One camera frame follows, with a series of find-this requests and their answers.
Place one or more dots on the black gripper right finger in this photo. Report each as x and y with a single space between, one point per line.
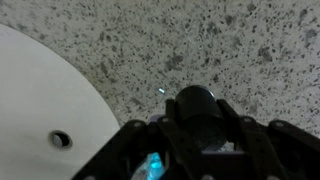
247 135

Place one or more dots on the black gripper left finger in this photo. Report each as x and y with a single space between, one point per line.
181 155

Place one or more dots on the black bottle lid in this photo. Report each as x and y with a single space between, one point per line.
199 115

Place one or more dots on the blue mouthwash bottle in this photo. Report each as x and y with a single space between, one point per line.
151 168

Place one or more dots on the metal sink drain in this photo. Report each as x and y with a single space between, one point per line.
60 140

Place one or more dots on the white oval sink basin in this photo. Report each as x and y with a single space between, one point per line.
40 92

